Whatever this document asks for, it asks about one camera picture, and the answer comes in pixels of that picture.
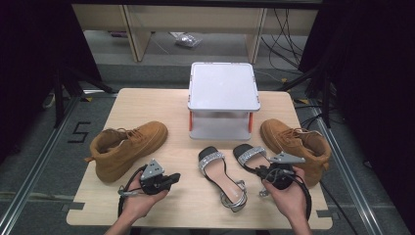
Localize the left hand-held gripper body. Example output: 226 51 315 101
140 159 171 196

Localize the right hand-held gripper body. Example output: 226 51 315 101
263 151 306 191

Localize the black rhinestone strap sandal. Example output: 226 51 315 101
198 146 249 213
232 143 273 198

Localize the tan suede boot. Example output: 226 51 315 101
259 117 333 188
83 120 169 183

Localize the white two-tier shoe rack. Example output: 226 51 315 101
187 62 261 142

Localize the person's right hand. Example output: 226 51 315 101
262 166 308 223

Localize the person's left hand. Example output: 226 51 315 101
122 171 169 220

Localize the clear plastic bag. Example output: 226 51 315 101
174 33 204 49

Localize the beige wooden cabinet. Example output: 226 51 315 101
71 3 319 65

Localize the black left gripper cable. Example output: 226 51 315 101
116 164 149 218

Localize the thin black floor cable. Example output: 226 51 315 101
319 180 360 235

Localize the aluminium floor rail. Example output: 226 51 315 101
0 96 82 235
308 97 386 235

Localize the black floor cable bundle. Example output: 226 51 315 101
259 8 315 72

